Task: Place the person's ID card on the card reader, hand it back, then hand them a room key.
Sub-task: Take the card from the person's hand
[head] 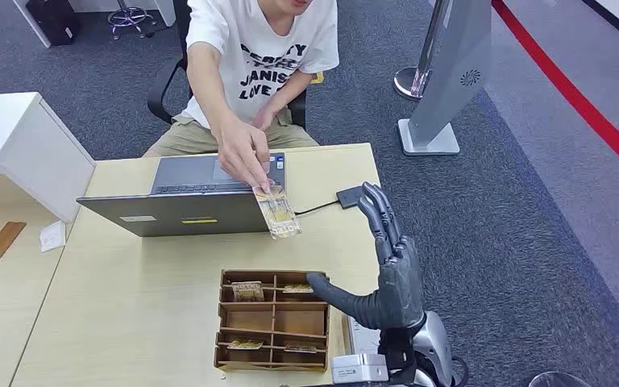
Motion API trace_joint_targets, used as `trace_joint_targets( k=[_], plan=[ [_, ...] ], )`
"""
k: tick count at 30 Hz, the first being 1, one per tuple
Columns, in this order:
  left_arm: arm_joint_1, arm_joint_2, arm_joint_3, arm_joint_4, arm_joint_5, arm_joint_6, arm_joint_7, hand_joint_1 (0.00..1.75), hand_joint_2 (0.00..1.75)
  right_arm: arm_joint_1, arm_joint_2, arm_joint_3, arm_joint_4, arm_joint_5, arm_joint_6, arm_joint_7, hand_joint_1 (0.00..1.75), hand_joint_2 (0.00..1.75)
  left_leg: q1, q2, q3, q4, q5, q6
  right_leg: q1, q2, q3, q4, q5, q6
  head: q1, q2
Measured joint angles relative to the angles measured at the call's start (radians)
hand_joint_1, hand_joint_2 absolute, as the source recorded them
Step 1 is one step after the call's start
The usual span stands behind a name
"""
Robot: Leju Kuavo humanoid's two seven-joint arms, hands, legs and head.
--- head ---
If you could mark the brown wooden strip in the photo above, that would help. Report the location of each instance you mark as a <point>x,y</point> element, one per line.
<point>4,240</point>

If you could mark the black office chair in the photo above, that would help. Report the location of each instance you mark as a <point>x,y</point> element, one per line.
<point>160,91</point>

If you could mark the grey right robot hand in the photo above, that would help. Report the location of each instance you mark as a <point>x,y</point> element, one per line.
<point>400,288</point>

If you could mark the grey kiosk stand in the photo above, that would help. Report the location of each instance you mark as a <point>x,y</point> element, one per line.
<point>448,80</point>

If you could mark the white paper slip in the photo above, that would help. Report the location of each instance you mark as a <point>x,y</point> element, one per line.
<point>53,236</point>

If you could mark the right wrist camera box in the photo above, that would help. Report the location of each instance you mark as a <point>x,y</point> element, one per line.
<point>357,368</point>

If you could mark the person's right hand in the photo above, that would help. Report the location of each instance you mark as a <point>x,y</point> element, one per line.
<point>245,152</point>

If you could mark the person's left forearm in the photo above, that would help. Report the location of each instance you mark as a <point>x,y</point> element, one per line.
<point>291,91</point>

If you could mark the white cabinet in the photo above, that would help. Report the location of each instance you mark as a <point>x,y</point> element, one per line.
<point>21,139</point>

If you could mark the white card reader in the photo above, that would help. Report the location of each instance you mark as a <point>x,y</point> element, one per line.
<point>360,336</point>

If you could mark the wooden card organizer box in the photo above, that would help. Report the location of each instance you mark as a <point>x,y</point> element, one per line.
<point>299,323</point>

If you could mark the chrome stanchion post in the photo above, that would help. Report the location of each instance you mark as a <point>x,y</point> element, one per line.
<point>408,83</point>

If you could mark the person's right forearm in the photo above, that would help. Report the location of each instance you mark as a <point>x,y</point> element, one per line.
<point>211,91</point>

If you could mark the person's left hand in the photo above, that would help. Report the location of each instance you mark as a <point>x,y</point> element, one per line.
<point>265,118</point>

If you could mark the person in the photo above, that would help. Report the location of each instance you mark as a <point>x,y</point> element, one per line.
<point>267,59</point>

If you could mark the small black square device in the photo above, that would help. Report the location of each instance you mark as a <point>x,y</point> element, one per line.
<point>348,196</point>

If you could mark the round clear bin rim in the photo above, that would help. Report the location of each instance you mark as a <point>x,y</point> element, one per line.
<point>558,378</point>

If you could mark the white desk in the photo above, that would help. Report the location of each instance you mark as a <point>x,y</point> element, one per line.
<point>32,24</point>

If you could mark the chrome stool base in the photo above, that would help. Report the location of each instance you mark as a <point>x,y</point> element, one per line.
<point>128,17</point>

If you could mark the grey laptop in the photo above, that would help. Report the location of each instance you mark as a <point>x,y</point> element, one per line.
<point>181,213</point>

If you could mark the black computer tower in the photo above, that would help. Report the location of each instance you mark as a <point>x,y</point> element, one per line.
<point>56,18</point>

